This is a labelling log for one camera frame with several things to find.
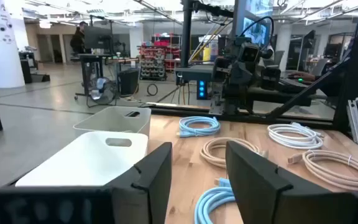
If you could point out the large display screen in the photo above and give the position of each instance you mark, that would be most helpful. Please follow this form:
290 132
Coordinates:
253 31

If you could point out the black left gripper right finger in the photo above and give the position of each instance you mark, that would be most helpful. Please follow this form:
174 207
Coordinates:
259 199

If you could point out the black waste bin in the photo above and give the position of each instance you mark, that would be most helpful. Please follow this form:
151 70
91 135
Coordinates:
128 81

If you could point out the black aluminium table frame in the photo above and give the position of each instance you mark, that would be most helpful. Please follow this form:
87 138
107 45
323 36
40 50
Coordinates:
197 111

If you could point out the black floor fan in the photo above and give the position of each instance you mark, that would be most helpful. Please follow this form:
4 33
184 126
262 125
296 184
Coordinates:
101 90

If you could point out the black computer monitor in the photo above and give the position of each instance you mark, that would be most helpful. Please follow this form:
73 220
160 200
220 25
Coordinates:
98 37

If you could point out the grey control box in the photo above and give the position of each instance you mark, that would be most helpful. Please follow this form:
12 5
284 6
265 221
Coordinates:
194 73

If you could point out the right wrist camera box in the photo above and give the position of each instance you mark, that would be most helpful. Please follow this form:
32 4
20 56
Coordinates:
250 53

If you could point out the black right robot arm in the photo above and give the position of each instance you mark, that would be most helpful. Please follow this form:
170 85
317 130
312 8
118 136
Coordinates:
275 95

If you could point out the person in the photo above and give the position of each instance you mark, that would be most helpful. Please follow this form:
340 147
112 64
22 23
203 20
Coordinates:
78 40

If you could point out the red parts shelf rack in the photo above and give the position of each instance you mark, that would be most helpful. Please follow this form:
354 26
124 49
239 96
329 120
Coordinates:
154 62

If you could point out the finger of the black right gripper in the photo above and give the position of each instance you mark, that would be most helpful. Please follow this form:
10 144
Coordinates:
221 69
270 78

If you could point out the black standing desk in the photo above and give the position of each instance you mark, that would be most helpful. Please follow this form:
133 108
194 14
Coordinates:
92 56

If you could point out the white plastic bin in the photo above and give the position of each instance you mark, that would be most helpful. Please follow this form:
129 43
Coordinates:
104 119
82 161

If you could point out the person's hand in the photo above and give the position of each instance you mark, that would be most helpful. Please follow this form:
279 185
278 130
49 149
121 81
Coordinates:
301 76

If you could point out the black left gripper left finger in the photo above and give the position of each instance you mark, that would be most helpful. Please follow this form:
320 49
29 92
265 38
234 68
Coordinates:
148 186

